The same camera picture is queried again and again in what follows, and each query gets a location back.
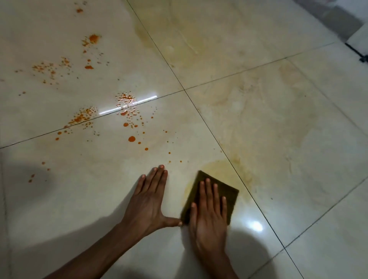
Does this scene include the person's left hand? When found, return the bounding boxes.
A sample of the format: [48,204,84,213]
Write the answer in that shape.
[120,164,184,240]

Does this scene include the person's right hand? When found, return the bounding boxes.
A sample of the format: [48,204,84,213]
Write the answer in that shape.
[189,178,231,266]

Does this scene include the brown-green scrub pad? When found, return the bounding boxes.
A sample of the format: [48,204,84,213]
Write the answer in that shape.
[180,170,240,226]

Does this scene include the person's left forearm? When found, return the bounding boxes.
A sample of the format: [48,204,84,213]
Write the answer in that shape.
[43,223,143,279]

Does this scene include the black door latch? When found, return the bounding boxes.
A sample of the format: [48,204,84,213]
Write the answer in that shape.
[345,42,368,63]

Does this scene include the white door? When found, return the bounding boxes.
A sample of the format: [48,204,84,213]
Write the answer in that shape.
[345,23,368,57]

